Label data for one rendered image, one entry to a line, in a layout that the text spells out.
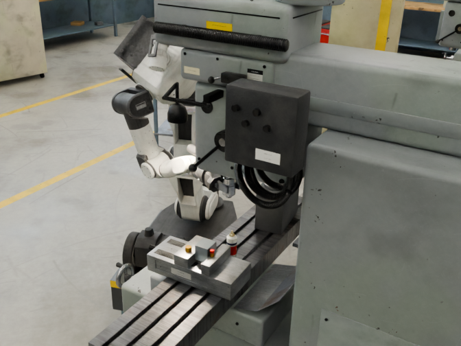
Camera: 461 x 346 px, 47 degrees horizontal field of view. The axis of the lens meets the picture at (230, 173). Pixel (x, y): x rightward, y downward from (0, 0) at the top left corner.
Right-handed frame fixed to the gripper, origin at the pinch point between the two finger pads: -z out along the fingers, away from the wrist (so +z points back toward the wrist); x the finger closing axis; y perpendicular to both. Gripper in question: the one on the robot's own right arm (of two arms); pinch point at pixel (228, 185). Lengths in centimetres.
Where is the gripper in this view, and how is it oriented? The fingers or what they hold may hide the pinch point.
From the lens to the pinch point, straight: 191.4
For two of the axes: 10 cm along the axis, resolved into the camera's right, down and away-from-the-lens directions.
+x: 8.0, -2.4, 5.6
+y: -0.3, 9.0, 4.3
